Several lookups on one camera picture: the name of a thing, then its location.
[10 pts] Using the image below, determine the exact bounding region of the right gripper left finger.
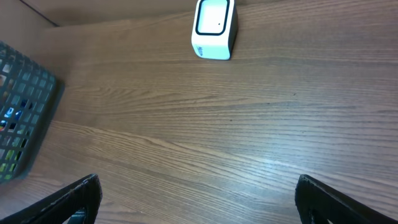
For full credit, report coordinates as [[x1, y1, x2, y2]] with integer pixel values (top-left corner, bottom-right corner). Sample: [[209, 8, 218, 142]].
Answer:
[[1, 174, 102, 224]]

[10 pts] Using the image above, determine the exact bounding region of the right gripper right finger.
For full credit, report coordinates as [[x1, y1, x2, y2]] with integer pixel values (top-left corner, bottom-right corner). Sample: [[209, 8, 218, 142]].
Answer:
[[295, 174, 397, 224]]

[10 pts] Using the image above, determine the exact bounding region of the white barcode scanner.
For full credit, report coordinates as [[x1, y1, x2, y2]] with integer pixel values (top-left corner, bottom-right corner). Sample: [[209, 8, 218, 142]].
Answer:
[[191, 0, 238, 60]]

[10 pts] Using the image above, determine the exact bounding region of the grey plastic mesh basket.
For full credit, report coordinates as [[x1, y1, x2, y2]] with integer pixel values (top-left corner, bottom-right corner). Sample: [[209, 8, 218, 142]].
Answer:
[[1, 42, 65, 184]]

